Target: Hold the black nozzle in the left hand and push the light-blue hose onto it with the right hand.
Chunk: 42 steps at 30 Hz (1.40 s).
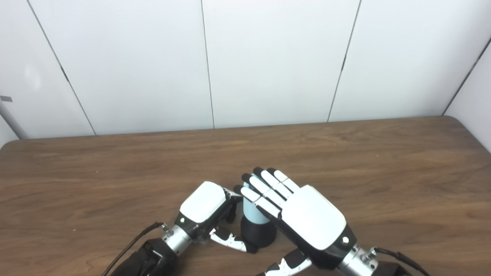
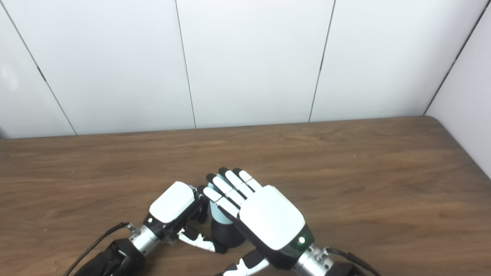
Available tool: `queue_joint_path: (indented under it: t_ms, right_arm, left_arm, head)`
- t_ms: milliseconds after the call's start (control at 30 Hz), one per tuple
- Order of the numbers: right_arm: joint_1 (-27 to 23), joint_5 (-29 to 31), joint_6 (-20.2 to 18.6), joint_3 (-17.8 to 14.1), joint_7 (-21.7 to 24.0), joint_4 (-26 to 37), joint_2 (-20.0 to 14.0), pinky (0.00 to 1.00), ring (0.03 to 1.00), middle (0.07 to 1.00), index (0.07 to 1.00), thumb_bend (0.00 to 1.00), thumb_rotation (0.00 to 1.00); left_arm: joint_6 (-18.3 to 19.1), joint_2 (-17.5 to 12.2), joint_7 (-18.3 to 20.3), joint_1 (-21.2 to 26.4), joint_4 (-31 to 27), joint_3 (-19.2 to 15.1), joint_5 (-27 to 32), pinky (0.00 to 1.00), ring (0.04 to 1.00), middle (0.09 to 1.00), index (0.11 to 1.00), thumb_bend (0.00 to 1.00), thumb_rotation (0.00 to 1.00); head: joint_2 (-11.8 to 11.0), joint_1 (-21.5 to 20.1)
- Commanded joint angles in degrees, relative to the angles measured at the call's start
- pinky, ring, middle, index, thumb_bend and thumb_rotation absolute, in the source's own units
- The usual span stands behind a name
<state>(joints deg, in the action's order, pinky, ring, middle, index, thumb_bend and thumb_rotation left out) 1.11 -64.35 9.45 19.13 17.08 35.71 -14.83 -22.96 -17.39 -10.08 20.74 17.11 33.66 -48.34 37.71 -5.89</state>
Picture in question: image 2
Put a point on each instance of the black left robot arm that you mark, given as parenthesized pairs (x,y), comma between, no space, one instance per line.
(119,257)

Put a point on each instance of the light blue cylinder cup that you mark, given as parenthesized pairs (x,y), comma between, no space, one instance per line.
(216,214)

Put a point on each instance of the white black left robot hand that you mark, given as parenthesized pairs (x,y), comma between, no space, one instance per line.
(172,203)

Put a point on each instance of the black funnel-shaped nozzle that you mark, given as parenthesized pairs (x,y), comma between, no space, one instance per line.
(226,234)

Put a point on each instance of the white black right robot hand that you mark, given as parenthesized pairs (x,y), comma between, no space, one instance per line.
(268,218)

